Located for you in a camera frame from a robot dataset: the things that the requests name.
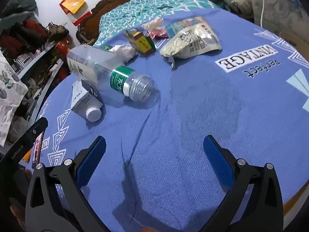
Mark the tan round bin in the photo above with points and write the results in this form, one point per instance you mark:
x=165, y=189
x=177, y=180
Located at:
x=293, y=40

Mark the colourful pastel packet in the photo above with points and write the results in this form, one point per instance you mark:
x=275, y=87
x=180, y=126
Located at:
x=179, y=25

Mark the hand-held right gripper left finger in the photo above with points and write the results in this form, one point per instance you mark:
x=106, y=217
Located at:
x=93, y=159

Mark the red and yellow wall calendar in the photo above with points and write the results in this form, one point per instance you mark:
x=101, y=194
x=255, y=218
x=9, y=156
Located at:
x=72, y=4

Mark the blue printed bed sheet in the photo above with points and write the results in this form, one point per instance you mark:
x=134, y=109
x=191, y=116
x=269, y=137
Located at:
x=181, y=125

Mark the pink foil wrapper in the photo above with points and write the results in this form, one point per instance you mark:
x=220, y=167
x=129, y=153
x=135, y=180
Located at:
x=158, y=33

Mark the grey metal shelf rack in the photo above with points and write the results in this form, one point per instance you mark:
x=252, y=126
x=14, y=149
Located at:
x=41, y=55

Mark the pink phone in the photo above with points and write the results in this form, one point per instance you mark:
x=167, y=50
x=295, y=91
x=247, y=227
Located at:
x=37, y=147

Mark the pile of red clothes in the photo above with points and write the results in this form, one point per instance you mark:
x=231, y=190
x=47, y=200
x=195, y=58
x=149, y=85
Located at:
x=31, y=27

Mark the white carton with round cap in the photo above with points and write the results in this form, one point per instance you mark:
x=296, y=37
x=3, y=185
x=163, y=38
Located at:
x=80, y=99

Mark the white tissue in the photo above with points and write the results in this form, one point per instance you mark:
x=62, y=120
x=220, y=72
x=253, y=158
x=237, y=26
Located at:
x=124, y=52

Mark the clear plastic bottle green label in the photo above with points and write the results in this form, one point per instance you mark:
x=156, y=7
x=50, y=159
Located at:
x=101, y=67

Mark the carved wooden headboard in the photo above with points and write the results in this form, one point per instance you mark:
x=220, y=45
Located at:
x=96, y=12

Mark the yellow and green small box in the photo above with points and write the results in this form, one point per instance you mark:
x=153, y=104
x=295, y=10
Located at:
x=142, y=44

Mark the small green wrapper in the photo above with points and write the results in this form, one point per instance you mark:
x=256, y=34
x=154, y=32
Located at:
x=106, y=47

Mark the cactus print cloth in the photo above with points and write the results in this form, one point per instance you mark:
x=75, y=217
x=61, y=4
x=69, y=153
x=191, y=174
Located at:
x=9, y=82

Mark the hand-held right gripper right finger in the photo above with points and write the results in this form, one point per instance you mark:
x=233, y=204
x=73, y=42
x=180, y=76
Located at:
x=217, y=157

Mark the teal patterned cushion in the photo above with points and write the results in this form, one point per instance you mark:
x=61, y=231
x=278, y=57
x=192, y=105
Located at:
x=135, y=12

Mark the large white snack bag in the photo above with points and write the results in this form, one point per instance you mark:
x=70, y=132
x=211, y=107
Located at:
x=193, y=43

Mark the clear plastic wrapper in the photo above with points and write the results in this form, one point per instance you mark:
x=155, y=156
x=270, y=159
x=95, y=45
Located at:
x=152, y=24

